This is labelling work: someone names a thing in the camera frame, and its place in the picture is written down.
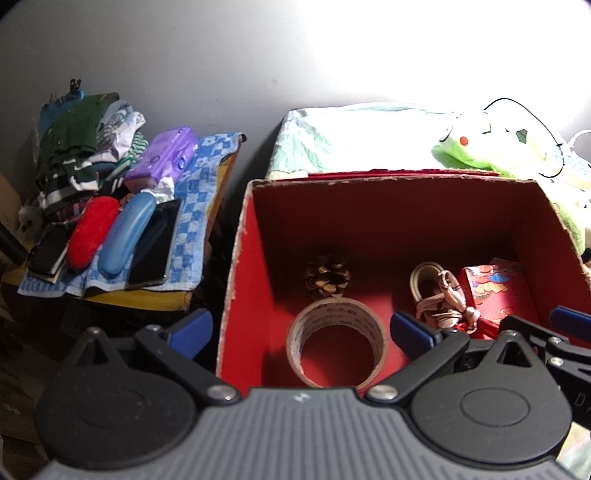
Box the pale floral pillow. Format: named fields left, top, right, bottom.
left=265, top=102, right=591, bottom=195

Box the dark green folded garment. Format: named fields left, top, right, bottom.
left=36, top=92, right=121, bottom=190

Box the brown packing tape roll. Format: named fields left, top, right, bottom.
left=286, top=298, right=389, bottom=388

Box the thin black cable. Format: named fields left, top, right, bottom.
left=482, top=98, right=566, bottom=178

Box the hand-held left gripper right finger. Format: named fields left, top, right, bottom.
left=367, top=311, right=541, bottom=407

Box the crumpled white tissue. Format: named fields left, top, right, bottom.
left=141, top=178, right=176, bottom=204

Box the brown pine cone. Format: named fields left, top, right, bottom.
left=303, top=251, right=352, bottom=300

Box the red patterned packet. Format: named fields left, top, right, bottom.
left=459, top=258, right=539, bottom=340

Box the blue glasses case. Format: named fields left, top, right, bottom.
left=98, top=191, right=157, bottom=280

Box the purple tissue pack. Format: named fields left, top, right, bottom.
left=124, top=127, right=199, bottom=183

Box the red glasses case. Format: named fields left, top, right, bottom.
left=67, top=196, right=121, bottom=271

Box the red cardboard box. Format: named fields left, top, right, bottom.
left=216, top=173, right=591, bottom=388

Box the small white plush toy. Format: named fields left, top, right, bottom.
left=18, top=203, right=41, bottom=241

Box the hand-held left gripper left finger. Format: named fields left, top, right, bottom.
left=62, top=308, right=243, bottom=408

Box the red box lid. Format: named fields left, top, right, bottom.
left=307, top=167, right=502, bottom=179

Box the blue checkered cloth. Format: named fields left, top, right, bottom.
left=18, top=132, right=247, bottom=296

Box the black wallet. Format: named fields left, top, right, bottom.
left=27, top=224, right=72, bottom=280

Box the green plush toy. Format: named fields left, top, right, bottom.
left=431, top=108, right=591, bottom=257

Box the black smartphone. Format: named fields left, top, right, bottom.
left=127, top=198, right=183, bottom=287

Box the white cable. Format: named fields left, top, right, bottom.
left=556, top=129, right=591, bottom=162

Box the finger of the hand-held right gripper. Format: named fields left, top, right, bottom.
left=501, top=305, right=591, bottom=393

